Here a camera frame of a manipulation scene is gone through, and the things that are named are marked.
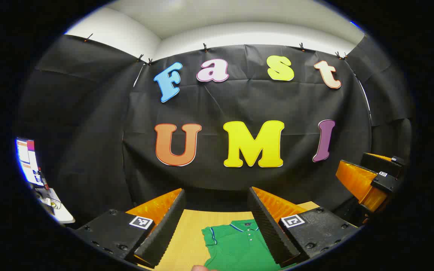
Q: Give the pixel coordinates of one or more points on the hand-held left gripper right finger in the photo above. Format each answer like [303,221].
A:
[269,226]

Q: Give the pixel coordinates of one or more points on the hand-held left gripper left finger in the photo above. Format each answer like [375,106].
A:
[164,226]

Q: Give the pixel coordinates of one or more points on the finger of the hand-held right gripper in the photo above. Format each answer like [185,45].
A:
[382,163]
[356,182]

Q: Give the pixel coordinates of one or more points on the green T-shirt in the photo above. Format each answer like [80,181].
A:
[236,244]

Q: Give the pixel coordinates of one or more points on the white side desk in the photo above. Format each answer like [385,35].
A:
[60,212]

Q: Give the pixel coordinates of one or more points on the black backdrop cloth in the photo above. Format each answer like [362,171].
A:
[239,101]

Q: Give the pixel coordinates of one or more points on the computer monitor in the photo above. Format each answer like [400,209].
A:
[28,162]

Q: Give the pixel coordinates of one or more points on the row of small black clips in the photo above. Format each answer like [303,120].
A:
[204,47]

